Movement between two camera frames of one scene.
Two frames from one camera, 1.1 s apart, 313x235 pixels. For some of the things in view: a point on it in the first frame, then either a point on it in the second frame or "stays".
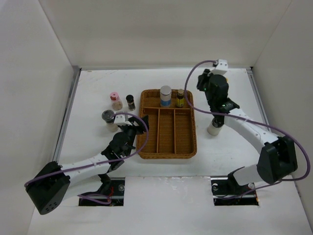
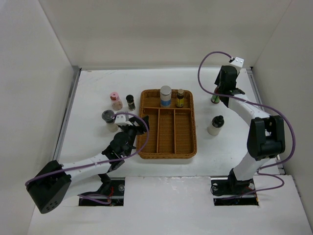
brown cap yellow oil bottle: [180, 100] stays
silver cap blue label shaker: [166, 96] stays
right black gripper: [202, 79] -> [217, 81]
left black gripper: [142, 127] stays
